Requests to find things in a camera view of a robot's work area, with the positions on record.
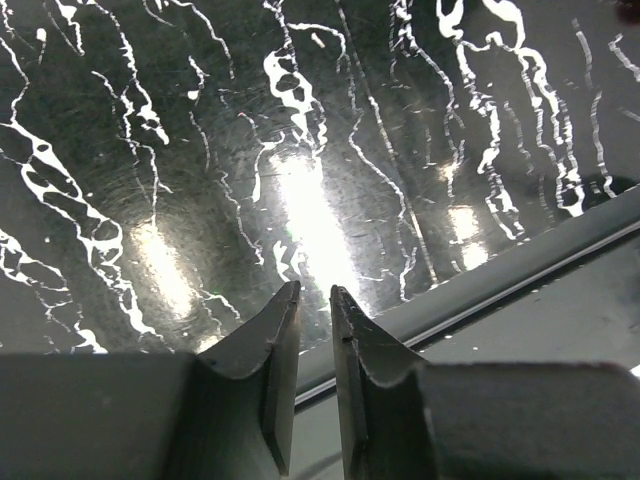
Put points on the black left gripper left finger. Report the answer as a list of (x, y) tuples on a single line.
[(224, 413)]

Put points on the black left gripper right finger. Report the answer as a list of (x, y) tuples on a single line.
[(403, 417)]

